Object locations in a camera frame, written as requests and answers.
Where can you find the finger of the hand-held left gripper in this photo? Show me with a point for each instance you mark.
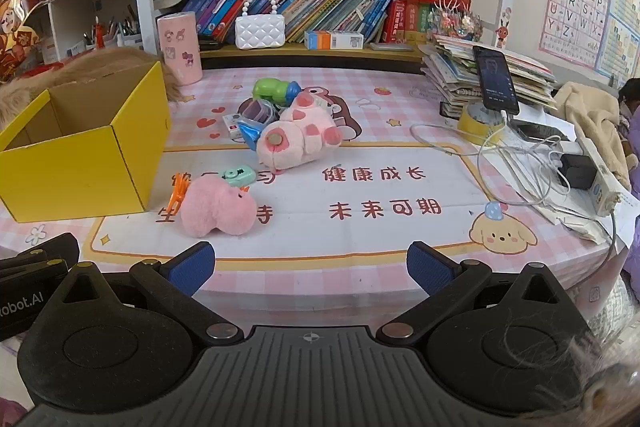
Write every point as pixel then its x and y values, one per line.
pixel 45 257

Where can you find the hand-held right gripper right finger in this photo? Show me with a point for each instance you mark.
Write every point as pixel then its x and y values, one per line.
pixel 427 264

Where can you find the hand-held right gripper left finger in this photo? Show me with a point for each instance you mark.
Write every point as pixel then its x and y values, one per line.
pixel 192 264

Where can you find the pink fluffy plush toy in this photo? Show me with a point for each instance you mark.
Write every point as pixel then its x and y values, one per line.
pixel 215 207

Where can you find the orange hair clip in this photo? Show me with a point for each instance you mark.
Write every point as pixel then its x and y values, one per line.
pixel 176 202

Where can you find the yellow cardboard box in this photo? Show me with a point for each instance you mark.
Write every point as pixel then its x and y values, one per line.
pixel 75 177

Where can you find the small teal plastic toy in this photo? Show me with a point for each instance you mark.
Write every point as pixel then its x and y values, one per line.
pixel 235 174

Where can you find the blue plastic piece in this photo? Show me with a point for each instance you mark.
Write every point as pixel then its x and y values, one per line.
pixel 249 133

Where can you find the purple grey toy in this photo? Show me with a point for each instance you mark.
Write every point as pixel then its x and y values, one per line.
pixel 257 111

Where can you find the pink white plush pig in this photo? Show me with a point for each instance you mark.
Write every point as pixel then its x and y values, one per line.
pixel 295 132

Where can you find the green plastic toy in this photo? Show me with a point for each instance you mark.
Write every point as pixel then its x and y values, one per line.
pixel 267 88

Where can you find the pink printed tablecloth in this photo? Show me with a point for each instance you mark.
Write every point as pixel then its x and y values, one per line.
pixel 350 207

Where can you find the white paper sheets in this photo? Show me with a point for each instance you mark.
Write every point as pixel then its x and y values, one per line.
pixel 550 212

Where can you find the yellow tape roll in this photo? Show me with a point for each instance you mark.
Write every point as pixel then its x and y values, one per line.
pixel 475 124

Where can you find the black power adapter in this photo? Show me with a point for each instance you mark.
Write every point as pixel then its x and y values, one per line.
pixel 577 171

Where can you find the white power strip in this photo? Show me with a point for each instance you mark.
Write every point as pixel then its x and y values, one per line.
pixel 602 187

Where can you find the black smartphone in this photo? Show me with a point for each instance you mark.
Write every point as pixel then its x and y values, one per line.
pixel 495 79

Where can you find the pink cartoon canister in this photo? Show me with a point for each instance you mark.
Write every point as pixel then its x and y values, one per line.
pixel 180 52

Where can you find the ginger long-haired cat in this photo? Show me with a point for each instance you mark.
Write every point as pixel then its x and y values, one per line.
pixel 125 57

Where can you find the stack of booklets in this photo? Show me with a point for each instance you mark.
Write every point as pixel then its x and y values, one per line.
pixel 530 74

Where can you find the beige fleece cloth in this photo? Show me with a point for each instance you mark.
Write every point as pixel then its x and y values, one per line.
pixel 590 107

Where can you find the white pen cup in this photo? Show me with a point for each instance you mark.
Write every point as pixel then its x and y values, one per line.
pixel 131 41

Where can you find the white shelving unit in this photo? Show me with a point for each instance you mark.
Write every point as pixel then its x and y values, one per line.
pixel 70 22

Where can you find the white quilted handbag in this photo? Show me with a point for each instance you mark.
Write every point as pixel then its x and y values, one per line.
pixel 260 34

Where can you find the glittery hair ornament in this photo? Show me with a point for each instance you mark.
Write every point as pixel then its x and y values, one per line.
pixel 455 24

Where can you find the orange white carton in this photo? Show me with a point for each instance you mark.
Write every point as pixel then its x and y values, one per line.
pixel 332 41

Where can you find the red gold foil decoration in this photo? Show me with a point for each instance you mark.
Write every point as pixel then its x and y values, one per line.
pixel 20 7

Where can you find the thick book with yellowed pages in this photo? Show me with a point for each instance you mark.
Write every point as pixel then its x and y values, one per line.
pixel 175 2

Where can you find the row of colourful books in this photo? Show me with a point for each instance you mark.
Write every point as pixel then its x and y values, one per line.
pixel 310 2

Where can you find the deer wall sticker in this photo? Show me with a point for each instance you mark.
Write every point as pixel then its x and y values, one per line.
pixel 503 29

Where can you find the blue bordered wall chart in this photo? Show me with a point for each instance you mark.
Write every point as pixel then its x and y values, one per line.
pixel 622 27

